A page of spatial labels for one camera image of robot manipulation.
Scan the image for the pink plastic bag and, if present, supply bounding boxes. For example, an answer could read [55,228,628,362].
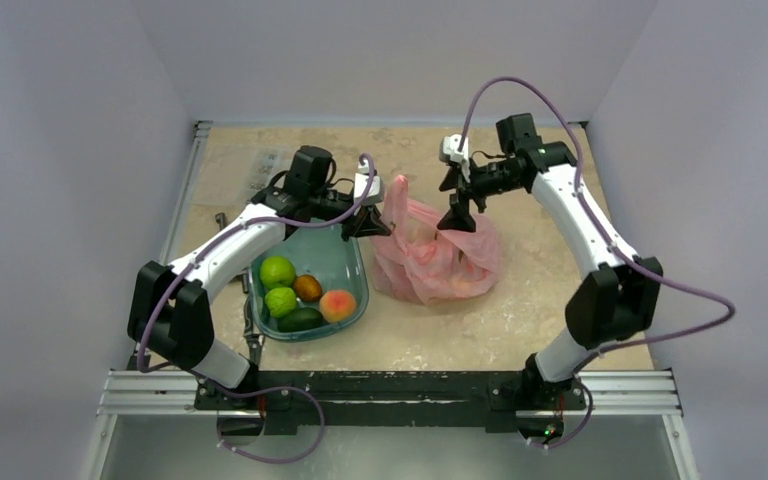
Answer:
[371,175,502,305]

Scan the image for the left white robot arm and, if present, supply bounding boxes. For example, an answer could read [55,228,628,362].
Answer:
[127,145,390,409]

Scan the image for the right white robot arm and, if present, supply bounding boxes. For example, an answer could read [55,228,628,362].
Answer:
[437,114,663,407]

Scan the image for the brown fake kiwi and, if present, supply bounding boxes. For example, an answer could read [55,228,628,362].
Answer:
[292,274,324,303]

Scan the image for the pink fake peach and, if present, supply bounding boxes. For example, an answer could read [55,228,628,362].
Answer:
[319,290,357,324]

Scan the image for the green fake apple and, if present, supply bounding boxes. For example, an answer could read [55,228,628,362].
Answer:
[259,256,296,290]

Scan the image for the dark green fake avocado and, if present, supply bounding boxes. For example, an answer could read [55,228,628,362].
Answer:
[276,307,326,333]

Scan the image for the teal plastic fruit tray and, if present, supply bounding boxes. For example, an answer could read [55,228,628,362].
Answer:
[244,226,369,342]

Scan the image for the clear plastic packet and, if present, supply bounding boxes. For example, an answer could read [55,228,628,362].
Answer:
[239,146,292,203]

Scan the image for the black metal tool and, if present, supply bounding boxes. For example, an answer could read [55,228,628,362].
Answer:
[214,212,227,229]

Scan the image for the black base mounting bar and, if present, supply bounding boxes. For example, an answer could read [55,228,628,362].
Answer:
[194,371,587,439]

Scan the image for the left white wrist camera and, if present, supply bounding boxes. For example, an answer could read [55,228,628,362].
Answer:
[353,154,385,206]

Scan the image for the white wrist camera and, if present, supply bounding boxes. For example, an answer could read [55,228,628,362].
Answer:
[353,154,385,206]
[438,134,471,191]

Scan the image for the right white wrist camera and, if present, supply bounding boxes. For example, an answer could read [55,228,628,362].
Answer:
[438,134,471,191]

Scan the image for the aluminium frame rail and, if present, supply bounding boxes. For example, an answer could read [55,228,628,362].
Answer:
[78,120,219,479]

